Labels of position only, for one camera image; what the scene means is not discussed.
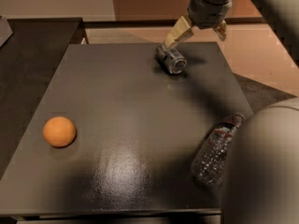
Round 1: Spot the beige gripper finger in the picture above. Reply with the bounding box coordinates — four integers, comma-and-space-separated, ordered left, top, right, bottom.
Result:
213, 21, 227, 41
164, 15, 193, 49

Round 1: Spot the silver green 7up can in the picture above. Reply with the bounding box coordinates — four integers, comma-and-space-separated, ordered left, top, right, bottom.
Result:
156, 44, 187, 75

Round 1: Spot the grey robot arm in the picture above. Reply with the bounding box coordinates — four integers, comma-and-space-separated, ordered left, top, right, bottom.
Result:
187, 0, 299, 224

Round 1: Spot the clear plastic water bottle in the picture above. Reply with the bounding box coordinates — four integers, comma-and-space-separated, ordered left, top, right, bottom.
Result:
191, 113, 245, 187

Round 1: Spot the orange fruit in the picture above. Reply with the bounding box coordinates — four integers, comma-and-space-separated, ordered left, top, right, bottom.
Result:
43, 117, 77, 148

